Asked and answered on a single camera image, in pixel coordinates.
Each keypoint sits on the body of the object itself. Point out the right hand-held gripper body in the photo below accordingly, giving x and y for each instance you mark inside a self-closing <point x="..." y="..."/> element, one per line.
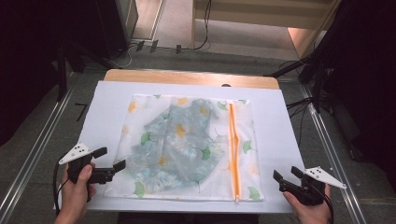
<point x="311" y="193"/>

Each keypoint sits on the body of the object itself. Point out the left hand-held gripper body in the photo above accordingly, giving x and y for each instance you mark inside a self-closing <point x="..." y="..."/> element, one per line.
<point x="76" y="152"/>

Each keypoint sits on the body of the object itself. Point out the leaf print mesh laundry bag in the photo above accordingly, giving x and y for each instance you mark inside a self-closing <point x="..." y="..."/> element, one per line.
<point x="246" y="168"/>

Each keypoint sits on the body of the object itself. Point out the person's right hand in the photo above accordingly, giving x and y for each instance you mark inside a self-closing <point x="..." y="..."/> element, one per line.
<point x="311" y="214"/>

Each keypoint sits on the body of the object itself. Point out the person's left hand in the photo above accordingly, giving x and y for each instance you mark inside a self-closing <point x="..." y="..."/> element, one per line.
<point x="74" y="196"/>

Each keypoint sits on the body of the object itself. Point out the white paper sheet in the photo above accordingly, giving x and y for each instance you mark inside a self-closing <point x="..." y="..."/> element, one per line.
<point x="106" y="109"/>

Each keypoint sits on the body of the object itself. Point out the blue floral garment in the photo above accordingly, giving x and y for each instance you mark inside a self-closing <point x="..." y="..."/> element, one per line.
<point x="180" y="146"/>

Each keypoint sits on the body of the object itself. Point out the black metal stand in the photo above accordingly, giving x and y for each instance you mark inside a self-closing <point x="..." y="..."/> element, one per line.
<point x="61" y="74"/>

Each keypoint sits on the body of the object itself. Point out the wooden table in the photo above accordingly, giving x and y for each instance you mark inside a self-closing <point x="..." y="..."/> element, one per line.
<point x="186" y="77"/>

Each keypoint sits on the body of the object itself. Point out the black stand with curtain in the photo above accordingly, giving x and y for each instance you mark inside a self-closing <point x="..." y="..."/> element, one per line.
<point x="358" y="62"/>

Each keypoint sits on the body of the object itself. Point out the dark cabinet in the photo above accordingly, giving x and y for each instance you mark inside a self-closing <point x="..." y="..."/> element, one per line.
<point x="115" y="25"/>

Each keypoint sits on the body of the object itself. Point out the light wooden shelf unit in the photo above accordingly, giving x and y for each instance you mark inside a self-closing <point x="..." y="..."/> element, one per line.
<point x="249" y="18"/>

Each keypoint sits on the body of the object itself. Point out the metal floor rail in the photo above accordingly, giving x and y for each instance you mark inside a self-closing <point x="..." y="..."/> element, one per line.
<point x="333" y="161"/>
<point x="34" y="152"/>

